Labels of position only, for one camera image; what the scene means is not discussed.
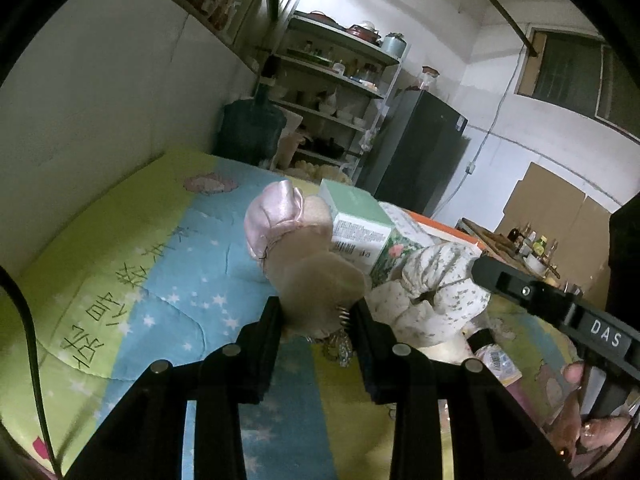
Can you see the small bottle with black cap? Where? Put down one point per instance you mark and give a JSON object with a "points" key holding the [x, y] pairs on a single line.
{"points": [[495, 360]]}

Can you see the light blue pot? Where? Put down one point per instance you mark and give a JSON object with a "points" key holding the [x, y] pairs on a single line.
{"points": [[393, 46]]}

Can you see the black metal rod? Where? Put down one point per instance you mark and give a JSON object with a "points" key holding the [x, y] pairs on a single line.
{"points": [[500, 0]]}

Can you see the group of condiment bottles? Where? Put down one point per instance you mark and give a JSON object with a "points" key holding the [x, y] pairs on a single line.
{"points": [[535, 250]]}

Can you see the cardboard box with orange rim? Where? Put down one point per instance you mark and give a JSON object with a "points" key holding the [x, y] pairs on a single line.
{"points": [[440, 230]]}

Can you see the glass jar with red lid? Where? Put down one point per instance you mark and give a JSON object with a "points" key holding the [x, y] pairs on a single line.
{"points": [[430, 79]]}

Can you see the green cardboard box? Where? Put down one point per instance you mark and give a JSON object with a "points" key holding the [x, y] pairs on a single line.
{"points": [[355, 210]]}

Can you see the person's right hand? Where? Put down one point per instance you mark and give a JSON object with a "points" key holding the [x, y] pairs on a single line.
{"points": [[585, 435]]}

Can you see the white wall socket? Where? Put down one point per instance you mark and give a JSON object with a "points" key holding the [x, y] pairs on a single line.
{"points": [[470, 168]]}

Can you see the barred window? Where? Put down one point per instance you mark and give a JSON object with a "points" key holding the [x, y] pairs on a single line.
{"points": [[575, 75]]}

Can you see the floral tissue box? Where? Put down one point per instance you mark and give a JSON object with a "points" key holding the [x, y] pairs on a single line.
{"points": [[400, 255]]}

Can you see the dark grey fridge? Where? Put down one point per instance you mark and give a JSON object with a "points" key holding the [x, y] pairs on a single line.
{"points": [[415, 155]]}

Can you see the kitchen counter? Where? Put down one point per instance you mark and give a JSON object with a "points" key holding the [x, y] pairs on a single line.
{"points": [[480, 232]]}

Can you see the plush toy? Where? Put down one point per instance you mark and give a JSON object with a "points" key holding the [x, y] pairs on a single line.
{"points": [[320, 280]]}

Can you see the floral white cloth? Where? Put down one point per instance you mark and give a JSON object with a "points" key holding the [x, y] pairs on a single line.
{"points": [[440, 270]]}

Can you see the brown cardboard sheet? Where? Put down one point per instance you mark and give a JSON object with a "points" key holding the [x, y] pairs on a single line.
{"points": [[550, 210]]}

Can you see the white shelf rack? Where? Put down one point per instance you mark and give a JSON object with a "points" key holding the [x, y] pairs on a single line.
{"points": [[340, 85]]}

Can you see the blue water jug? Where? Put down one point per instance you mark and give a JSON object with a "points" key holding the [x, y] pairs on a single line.
{"points": [[250, 125]]}

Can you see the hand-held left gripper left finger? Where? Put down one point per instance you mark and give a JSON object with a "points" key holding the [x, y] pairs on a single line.
{"points": [[267, 340]]}

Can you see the red pot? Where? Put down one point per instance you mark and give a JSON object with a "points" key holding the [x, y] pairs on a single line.
{"points": [[364, 31]]}

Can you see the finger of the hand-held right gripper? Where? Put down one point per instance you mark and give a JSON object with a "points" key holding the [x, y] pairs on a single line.
{"points": [[520, 290]]}

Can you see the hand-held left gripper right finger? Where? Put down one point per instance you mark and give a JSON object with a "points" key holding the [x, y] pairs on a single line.
{"points": [[365, 350]]}

